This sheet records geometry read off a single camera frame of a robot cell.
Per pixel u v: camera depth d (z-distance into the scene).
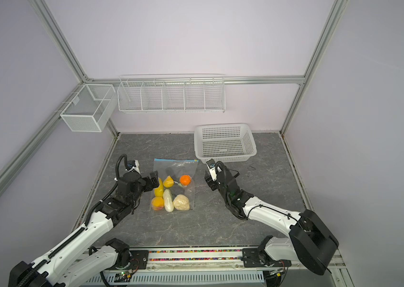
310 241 0.41
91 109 1.01
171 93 0.99
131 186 0.59
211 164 0.70
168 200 0.87
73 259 0.46
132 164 0.69
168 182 0.93
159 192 0.88
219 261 0.74
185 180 0.94
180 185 0.94
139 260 0.73
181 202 0.83
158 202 0.85
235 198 0.63
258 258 0.66
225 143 1.15
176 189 0.89
